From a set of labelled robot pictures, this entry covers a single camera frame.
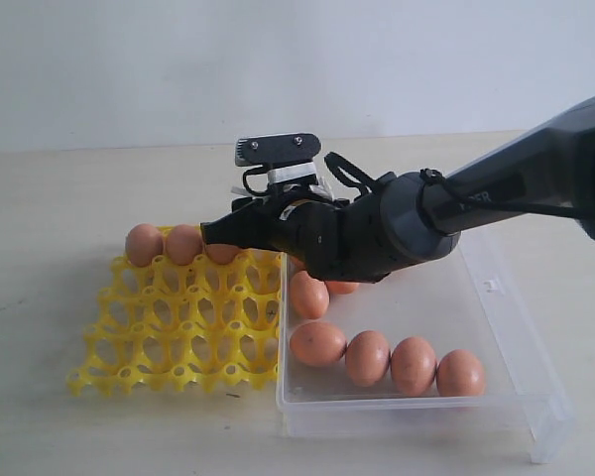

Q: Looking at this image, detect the yellow plastic egg tray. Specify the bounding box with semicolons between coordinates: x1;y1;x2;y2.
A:
66;226;285;395

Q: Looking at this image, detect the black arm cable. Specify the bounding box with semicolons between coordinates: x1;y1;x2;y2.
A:
323;151;595;224

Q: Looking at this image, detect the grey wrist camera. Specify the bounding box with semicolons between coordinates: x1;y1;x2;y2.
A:
235;133;321;196

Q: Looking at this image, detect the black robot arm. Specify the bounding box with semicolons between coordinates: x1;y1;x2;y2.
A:
200;96;595;283

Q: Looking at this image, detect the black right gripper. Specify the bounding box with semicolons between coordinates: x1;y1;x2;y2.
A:
200;195;337;253

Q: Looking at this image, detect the brown egg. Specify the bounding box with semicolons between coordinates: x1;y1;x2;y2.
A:
325;281;360;295
125;223;164;267
289;321;347;368
165;224;203;266
391;336;437;398
289;271;330;320
204;244;241;265
345;330;390;387
436;349;486;397

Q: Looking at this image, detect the clear plastic box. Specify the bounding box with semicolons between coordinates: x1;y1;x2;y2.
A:
276;228;574;463

